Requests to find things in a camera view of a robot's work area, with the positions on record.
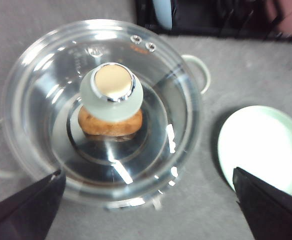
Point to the blue plate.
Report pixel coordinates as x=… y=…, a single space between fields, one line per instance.
x=163 y=13

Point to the green electric steamer pot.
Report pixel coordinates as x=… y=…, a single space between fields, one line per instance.
x=111 y=104

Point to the glass lid with green knob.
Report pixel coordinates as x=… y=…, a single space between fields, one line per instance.
x=112 y=105

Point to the green plate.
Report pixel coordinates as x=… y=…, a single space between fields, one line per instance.
x=257 y=139

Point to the black dish rack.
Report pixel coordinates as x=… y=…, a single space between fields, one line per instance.
x=254 y=19

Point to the brown potato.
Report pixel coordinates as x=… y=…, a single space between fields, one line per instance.
x=95 y=126

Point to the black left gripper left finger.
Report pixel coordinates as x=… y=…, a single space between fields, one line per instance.
x=29 y=213

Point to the grey table cloth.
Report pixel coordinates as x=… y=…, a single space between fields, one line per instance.
x=244 y=72

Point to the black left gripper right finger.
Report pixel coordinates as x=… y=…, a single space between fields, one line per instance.
x=266 y=209

